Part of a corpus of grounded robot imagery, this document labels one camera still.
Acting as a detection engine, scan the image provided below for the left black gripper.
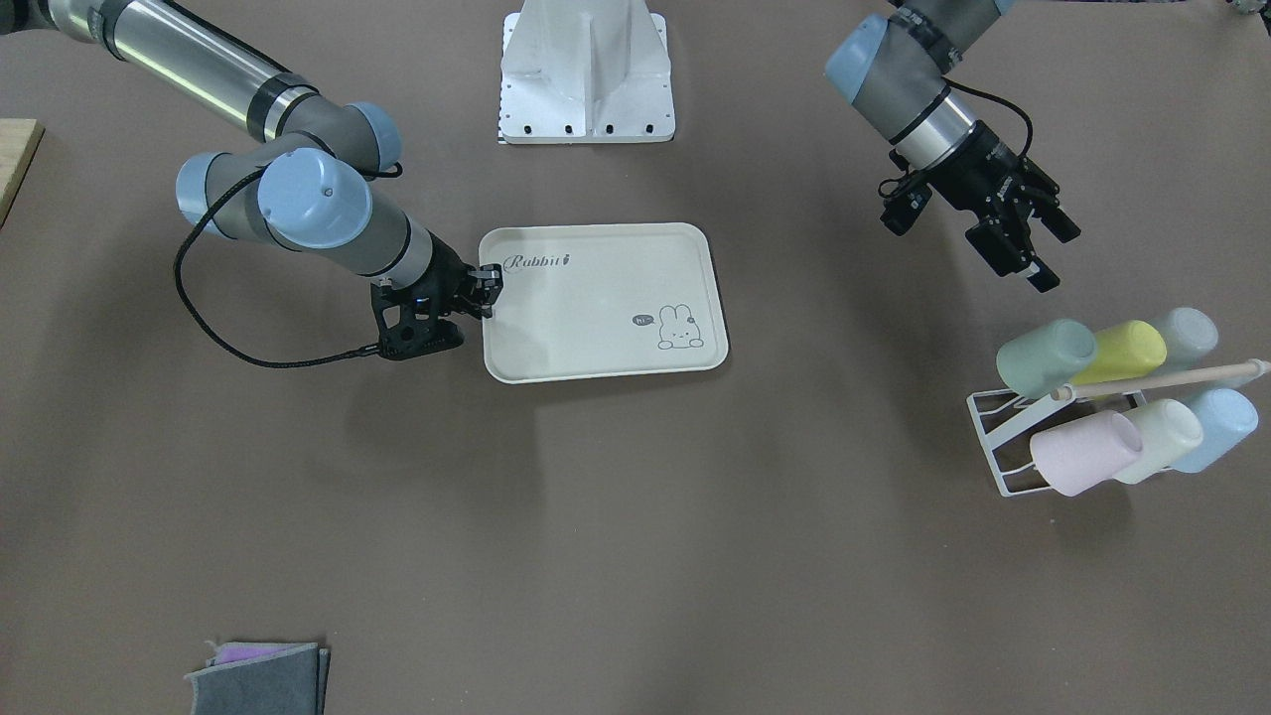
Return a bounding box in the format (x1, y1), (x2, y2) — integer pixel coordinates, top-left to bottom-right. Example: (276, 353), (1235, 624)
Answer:
(918, 121), (1082, 293)

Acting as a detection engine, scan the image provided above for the white wire cup rack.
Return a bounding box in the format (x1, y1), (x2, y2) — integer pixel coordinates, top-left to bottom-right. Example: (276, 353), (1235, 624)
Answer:
(966, 358), (1268, 497)

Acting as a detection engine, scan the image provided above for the yellow cup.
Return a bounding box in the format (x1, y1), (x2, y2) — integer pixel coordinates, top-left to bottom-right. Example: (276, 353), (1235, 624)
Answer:
(1071, 320), (1168, 385)

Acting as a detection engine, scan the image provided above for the green cup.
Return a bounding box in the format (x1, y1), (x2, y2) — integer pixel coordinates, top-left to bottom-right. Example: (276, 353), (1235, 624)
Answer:
(996, 320), (1097, 399)

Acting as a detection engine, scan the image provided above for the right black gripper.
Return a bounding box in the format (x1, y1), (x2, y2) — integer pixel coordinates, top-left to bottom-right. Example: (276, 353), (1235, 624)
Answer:
(403, 232), (503, 320)

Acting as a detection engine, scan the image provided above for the grey folded cloth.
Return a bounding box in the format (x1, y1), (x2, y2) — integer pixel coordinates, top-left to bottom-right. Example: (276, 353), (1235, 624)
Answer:
(186, 643), (330, 714)

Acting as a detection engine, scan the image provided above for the black camera cable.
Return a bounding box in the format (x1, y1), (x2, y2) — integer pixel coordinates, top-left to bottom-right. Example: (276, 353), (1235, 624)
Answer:
(174, 163), (403, 370)

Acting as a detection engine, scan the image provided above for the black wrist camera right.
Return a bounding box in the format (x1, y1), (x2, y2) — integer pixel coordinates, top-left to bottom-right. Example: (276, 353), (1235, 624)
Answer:
(369, 284), (465, 359)

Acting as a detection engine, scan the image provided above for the cream rabbit tray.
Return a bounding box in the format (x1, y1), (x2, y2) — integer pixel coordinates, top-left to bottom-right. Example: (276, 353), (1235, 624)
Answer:
(480, 222), (730, 384)

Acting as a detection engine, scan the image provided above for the light blue cup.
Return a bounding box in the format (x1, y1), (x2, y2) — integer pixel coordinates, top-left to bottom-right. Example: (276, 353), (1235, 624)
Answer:
(1171, 389), (1260, 474)

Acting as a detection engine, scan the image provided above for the pink cup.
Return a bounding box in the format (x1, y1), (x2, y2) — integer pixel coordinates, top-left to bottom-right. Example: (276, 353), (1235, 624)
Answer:
(1030, 411), (1143, 498)

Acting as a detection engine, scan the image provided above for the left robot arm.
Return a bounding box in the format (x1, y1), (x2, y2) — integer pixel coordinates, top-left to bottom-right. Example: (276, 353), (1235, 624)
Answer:
(825, 1), (1080, 291)

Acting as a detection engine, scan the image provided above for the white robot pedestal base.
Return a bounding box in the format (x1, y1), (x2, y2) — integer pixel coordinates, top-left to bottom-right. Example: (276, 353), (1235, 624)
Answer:
(496, 1), (676, 145)

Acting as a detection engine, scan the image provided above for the grey-white cup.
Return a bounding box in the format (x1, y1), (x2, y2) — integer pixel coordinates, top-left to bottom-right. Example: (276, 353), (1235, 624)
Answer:
(1149, 305), (1219, 373)

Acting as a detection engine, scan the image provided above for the wooden cutting board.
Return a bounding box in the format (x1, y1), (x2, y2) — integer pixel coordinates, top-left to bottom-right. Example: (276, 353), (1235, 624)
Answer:
(0, 118), (44, 225)

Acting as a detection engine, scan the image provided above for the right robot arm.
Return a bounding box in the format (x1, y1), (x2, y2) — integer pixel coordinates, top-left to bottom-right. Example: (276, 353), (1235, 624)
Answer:
(3, 1), (502, 321)

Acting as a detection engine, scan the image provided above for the cream cup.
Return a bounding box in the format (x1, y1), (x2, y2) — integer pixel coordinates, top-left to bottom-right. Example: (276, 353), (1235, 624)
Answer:
(1113, 398), (1204, 485)

